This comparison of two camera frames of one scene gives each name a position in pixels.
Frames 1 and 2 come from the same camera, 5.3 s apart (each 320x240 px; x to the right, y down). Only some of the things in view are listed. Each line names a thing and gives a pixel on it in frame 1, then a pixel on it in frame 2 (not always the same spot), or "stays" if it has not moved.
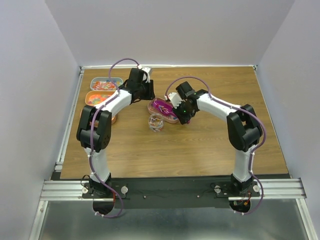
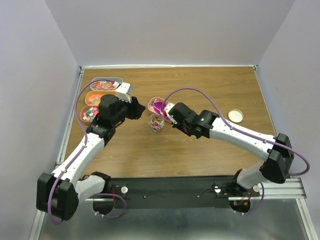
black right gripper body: x=183 y=112 to x=183 y=128
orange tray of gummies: x=92 y=98 stays
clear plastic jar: x=156 y=122 stays
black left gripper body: x=146 y=90 to x=122 y=111
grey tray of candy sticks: x=104 y=83 stays
